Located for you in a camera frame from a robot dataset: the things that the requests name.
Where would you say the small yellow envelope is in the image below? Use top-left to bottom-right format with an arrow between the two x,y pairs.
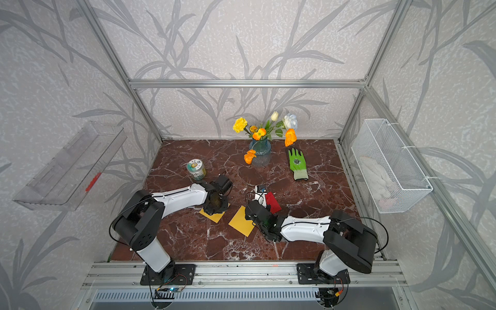
200,209 -> 225,223

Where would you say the red envelope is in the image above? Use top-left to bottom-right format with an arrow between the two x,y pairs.
265,192 -> 282,214

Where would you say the large yellow envelope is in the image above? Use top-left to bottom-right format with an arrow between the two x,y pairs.
229,205 -> 255,237

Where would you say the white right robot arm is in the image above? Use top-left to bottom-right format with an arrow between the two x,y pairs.
245,200 -> 377,276

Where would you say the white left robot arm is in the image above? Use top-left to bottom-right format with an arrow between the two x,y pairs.
110,174 -> 233,273

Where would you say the round sunflower label jar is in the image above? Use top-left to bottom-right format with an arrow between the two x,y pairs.
187,159 -> 206,181

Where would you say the green work glove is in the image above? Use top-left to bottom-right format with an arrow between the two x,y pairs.
288,148 -> 309,180

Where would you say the blue textured glass vase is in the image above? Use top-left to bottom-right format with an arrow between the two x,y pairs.
249,139 -> 271,167

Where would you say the artificial flower bouquet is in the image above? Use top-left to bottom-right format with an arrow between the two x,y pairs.
232,111 -> 298,165

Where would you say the white cloth in basket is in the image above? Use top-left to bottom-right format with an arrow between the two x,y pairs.
359,156 -> 398,212

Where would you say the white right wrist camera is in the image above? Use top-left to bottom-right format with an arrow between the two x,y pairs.
254,185 -> 267,207

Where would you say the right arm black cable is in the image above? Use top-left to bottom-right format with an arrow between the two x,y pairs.
286,214 -> 390,257

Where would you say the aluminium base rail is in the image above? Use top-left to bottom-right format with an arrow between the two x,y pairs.
81,260 -> 408,289

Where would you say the white wire wall basket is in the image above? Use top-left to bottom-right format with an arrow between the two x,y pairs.
351,118 -> 433,214

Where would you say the clear acrylic wall shelf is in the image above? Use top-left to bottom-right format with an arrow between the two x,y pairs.
13,121 -> 127,211

